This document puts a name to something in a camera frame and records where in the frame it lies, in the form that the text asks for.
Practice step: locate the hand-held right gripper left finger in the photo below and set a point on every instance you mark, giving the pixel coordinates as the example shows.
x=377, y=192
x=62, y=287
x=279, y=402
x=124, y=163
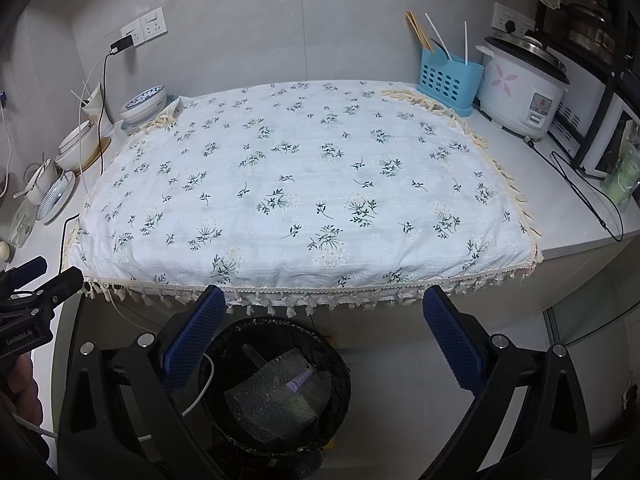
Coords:
x=195, y=335

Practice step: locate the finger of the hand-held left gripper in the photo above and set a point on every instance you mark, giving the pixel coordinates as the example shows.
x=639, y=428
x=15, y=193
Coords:
x=25, y=272
x=50, y=287

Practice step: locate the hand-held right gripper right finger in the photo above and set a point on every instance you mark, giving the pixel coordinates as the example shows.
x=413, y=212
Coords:
x=450, y=337

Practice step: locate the clear plastic tube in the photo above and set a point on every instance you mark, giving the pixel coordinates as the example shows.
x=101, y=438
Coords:
x=252, y=355

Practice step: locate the clear plastic bag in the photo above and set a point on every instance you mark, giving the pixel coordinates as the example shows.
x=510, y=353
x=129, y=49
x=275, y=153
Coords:
x=260, y=400

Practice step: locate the black trash bin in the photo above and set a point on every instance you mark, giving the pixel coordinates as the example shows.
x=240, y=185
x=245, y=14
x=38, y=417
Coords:
x=334, y=360

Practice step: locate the person's left hand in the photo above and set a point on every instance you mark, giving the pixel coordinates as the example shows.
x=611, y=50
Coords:
x=22, y=392

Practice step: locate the clear glass container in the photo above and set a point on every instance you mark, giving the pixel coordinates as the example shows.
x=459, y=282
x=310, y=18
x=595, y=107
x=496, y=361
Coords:
x=22, y=227

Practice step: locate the blue striped plate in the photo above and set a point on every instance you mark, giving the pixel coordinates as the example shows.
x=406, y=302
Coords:
x=55, y=197

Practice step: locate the white mug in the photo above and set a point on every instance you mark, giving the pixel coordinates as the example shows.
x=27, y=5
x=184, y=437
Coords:
x=40, y=182

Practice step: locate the large white bowl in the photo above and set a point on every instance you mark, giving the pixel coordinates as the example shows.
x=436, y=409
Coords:
x=75, y=160

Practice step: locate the small white bowl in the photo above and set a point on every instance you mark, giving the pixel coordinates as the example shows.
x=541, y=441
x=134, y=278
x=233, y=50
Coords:
x=75, y=140

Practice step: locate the wooden trivet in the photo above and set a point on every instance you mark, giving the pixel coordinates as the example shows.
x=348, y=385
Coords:
x=102, y=152

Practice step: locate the blue patterned bowls on plate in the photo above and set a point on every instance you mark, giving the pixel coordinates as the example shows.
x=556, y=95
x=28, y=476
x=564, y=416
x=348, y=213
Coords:
x=135, y=127

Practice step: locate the white cup holder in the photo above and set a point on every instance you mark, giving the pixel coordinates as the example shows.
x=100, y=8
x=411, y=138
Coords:
x=95, y=105

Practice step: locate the white floral tablecloth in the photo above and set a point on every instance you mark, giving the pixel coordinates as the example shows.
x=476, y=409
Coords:
x=300, y=185

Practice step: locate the white bowl blue rim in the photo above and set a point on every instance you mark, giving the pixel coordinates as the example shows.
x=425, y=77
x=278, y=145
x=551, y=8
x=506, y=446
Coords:
x=142, y=115

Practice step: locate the blue patterned bowl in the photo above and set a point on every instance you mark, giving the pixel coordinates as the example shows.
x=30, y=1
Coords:
x=145, y=99

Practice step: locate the light green packet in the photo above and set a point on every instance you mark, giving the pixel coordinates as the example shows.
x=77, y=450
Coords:
x=622, y=175

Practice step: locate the black charger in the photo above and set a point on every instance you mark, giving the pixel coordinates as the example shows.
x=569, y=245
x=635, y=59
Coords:
x=121, y=45

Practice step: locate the blue plastic utensil basket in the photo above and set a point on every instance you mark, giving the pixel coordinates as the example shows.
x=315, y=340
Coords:
x=445, y=85

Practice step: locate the white rice cooker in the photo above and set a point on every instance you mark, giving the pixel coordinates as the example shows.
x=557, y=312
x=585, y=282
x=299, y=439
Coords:
x=515, y=85

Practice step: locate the white straw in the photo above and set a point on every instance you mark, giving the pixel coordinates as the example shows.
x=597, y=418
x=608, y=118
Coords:
x=466, y=42
x=436, y=35

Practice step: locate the wooden chopstick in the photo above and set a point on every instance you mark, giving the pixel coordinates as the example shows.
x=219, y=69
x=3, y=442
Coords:
x=417, y=32
x=422, y=30

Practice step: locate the steel pot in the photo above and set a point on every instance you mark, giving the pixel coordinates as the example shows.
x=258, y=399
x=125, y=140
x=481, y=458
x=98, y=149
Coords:
x=592, y=35

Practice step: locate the black metal rack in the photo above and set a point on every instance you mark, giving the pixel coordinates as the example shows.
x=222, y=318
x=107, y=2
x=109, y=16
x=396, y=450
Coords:
x=625, y=20

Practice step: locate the white wall socket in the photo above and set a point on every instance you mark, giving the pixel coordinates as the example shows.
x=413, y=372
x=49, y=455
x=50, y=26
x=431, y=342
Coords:
x=154, y=22
x=134, y=30

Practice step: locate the wall socket with plug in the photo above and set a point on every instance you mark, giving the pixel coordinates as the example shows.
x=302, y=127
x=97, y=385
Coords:
x=512, y=17

